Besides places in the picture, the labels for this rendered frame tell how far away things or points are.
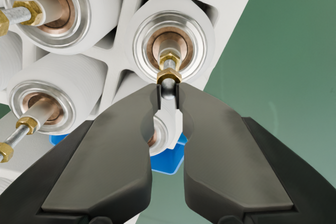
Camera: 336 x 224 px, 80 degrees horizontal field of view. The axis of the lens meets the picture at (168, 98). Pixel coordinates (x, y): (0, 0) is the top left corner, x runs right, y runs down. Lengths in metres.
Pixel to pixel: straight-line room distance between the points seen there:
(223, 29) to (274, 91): 0.33
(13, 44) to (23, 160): 0.27
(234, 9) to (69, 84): 0.22
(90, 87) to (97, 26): 0.10
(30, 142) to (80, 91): 0.34
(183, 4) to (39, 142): 0.47
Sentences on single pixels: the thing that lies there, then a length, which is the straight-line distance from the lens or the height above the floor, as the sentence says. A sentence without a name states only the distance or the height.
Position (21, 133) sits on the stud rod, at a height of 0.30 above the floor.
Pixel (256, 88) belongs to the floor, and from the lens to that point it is 0.56.
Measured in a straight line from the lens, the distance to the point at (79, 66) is 0.29.
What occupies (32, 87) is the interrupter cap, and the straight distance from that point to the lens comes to 0.27.
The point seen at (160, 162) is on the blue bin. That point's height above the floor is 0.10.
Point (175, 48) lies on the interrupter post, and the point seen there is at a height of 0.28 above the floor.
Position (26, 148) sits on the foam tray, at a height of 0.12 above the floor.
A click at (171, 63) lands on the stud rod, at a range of 0.16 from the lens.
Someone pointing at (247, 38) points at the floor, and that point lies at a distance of 0.50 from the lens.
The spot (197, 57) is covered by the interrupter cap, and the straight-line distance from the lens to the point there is 0.21.
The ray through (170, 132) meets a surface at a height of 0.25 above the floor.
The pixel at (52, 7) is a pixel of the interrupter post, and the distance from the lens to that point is 0.21.
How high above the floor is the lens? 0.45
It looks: 60 degrees down
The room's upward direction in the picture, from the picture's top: 179 degrees counter-clockwise
